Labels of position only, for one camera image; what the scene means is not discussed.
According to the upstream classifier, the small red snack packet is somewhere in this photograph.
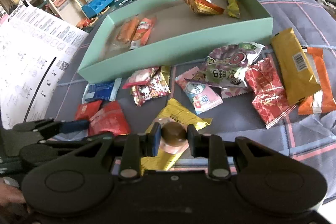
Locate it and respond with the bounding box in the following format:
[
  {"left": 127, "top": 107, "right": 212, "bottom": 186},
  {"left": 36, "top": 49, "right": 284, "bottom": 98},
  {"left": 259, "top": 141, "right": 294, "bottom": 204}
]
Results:
[{"left": 75, "top": 100, "right": 102, "bottom": 121}]

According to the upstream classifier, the chocolate ball jelly cup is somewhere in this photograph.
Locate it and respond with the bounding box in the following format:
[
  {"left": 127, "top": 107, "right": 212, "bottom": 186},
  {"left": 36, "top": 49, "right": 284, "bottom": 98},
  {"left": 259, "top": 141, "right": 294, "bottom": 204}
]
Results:
[{"left": 154, "top": 118, "right": 189, "bottom": 155}]

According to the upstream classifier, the large red snack packet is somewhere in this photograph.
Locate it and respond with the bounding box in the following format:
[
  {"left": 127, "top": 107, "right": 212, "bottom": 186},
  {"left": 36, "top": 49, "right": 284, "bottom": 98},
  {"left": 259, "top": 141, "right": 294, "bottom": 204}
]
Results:
[{"left": 88, "top": 101, "right": 131, "bottom": 136}]

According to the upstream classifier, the pink blue snack packet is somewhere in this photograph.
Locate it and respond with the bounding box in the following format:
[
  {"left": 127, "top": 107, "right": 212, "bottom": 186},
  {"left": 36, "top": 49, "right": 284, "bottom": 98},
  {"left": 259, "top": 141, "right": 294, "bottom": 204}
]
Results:
[{"left": 175, "top": 67, "right": 223, "bottom": 114}]

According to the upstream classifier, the blue white snack packet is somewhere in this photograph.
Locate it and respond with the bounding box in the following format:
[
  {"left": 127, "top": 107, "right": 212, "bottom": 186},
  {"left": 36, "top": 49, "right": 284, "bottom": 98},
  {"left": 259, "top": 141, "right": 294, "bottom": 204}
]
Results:
[{"left": 81, "top": 78, "right": 122, "bottom": 103}]

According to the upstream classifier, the pink red candy packet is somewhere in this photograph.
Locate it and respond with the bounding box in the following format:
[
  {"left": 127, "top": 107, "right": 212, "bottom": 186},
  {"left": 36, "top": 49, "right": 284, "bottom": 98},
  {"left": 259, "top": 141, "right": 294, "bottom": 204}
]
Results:
[{"left": 122, "top": 67, "right": 160, "bottom": 89}]

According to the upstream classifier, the red patterned snack packet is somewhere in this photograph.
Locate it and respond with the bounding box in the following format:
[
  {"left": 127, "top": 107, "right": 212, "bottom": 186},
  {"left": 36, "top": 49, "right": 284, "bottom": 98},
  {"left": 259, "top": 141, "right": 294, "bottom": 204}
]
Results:
[{"left": 245, "top": 57, "right": 295, "bottom": 129}]

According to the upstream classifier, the purple grape gummy bag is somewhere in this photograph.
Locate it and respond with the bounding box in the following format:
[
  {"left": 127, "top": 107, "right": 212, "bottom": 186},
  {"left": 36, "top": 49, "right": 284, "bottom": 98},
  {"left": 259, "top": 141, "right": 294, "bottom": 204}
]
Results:
[{"left": 185, "top": 42, "right": 264, "bottom": 88}]

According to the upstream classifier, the long yellow snack bar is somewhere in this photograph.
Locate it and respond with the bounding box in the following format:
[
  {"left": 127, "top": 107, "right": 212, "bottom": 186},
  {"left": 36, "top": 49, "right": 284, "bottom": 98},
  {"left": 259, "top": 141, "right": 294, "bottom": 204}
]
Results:
[{"left": 271, "top": 28, "right": 321, "bottom": 106}]

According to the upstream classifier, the orange silver snack bar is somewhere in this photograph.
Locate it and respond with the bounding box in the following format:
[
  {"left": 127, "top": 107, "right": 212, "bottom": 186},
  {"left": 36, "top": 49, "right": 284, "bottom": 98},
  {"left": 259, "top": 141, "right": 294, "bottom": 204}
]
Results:
[{"left": 298, "top": 47, "right": 336, "bottom": 115}]

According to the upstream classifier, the mint green cardboard box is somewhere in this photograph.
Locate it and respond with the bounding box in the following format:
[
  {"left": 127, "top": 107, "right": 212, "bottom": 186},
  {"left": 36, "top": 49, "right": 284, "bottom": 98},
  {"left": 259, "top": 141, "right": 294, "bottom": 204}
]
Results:
[{"left": 77, "top": 0, "right": 273, "bottom": 83}]

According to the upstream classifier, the white pink floral packet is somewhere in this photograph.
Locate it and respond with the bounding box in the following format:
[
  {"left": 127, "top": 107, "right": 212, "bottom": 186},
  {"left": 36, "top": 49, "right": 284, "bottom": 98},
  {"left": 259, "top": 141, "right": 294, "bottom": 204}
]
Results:
[{"left": 221, "top": 87, "right": 252, "bottom": 99}]

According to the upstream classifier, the person's left hand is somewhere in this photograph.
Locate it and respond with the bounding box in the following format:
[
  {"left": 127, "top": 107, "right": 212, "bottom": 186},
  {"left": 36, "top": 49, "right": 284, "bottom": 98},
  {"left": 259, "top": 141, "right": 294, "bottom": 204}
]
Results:
[{"left": 0, "top": 178, "right": 26, "bottom": 207}]

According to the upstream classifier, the white printed instruction sheet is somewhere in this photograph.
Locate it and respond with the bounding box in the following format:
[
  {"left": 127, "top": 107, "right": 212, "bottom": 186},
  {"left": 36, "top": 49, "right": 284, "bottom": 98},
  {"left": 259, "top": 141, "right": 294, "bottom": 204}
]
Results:
[{"left": 1, "top": 4, "right": 88, "bottom": 129}]

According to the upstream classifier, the plaid blue grey bedsheet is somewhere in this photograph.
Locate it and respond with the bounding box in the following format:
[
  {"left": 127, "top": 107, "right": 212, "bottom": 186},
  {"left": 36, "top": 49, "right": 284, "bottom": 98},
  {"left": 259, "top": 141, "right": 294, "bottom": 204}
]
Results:
[{"left": 46, "top": 0, "right": 335, "bottom": 201}]

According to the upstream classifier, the orange sausage snack packet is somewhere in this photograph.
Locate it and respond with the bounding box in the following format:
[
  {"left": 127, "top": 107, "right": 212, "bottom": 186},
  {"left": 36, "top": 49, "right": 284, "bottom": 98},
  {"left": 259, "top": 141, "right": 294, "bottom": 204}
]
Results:
[{"left": 110, "top": 15, "right": 139, "bottom": 51}]

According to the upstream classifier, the orange red sausage packet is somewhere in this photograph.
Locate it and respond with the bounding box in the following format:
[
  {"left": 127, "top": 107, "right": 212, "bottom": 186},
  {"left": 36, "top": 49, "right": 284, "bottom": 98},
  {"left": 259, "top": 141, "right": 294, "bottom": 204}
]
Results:
[{"left": 129, "top": 17, "right": 157, "bottom": 50}]

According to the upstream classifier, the blue toy rack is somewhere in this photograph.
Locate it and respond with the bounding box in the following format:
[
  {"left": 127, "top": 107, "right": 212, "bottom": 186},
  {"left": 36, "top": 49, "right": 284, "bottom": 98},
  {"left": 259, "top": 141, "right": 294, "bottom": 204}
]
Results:
[{"left": 81, "top": 0, "right": 114, "bottom": 18}]

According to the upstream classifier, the yellow green small packet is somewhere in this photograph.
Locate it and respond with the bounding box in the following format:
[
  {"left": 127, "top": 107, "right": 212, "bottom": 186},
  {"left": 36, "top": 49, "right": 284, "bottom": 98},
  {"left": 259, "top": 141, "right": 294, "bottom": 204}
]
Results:
[{"left": 226, "top": 0, "right": 240, "bottom": 19}]

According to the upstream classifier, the gold orange crinkled snack bag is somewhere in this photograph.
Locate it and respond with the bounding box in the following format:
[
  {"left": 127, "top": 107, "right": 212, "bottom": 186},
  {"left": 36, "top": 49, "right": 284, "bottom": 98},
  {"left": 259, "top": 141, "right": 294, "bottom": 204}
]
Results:
[{"left": 183, "top": 0, "right": 225, "bottom": 15}]

